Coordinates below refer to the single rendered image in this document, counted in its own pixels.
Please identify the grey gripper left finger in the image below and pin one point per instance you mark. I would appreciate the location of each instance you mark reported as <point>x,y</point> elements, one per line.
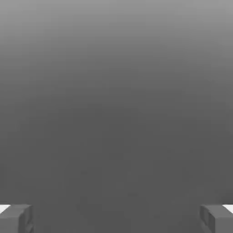
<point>14,219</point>

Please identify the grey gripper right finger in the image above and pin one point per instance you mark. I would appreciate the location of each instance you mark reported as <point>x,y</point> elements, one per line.
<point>218,219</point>

